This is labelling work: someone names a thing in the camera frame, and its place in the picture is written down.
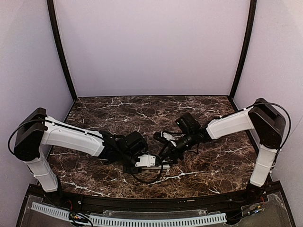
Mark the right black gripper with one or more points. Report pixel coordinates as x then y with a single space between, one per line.
174 152

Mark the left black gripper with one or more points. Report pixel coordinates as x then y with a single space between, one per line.
130 169

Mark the white remote control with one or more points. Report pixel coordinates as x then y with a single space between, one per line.
163 167

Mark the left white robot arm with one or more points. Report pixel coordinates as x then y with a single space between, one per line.
40 129

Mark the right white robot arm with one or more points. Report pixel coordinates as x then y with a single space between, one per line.
261 116

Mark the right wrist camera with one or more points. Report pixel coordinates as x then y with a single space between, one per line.
164 137

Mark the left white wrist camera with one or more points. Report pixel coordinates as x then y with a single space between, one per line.
146 160

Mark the right white cable duct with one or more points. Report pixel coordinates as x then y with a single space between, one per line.
99 221

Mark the white cable duct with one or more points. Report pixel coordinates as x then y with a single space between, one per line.
50 211
99 221

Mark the left white cable duct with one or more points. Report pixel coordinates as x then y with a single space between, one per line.
50 211

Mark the black front rail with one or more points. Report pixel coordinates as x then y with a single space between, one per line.
219 202

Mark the right black frame post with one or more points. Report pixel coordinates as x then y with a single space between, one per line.
244 50

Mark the black frame post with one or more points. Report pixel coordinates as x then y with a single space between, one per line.
60 50
244 50

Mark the left black frame post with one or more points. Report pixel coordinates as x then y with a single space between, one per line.
60 50

